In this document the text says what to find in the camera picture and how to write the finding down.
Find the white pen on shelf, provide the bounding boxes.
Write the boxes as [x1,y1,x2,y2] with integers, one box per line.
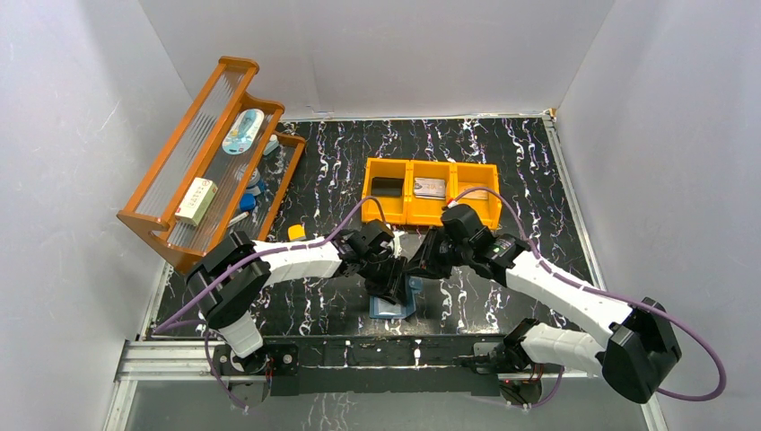
[228,211,249,227]

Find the silver cards in bin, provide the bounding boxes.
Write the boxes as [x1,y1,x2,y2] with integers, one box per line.
[412,177,447,200]

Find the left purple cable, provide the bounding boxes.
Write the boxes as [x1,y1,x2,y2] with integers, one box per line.
[151,196,388,411]

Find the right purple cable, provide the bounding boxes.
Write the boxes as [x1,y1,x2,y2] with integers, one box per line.
[445,186,728,403]

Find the yellow grey eraser block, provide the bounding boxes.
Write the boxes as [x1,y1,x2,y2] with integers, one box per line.
[287,224,307,242]

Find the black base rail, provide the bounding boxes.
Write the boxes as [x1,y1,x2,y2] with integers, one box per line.
[211,335,548,402]

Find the small grey blue item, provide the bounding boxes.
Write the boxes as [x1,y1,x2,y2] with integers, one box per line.
[262,135,280,156]

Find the blue card holder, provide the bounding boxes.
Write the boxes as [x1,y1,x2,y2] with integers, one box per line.
[369,276,423,320]

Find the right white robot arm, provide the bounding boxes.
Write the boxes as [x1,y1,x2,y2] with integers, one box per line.
[405,204,682,404]

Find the purple cable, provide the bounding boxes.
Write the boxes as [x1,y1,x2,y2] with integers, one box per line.
[151,196,388,411]
[445,186,728,403]

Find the yellow three-compartment bin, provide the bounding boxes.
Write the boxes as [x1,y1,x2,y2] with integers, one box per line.
[361,158,503,229]

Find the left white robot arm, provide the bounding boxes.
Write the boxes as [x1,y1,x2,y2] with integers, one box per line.
[185,220,412,374]

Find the light blue oval case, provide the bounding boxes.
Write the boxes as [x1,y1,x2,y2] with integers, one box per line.
[222,109,265,155]

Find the orange wooden shelf rack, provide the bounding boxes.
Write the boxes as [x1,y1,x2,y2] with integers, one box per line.
[118,57,306,273]

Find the white red small box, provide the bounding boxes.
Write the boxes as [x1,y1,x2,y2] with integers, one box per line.
[174,177,218,227]

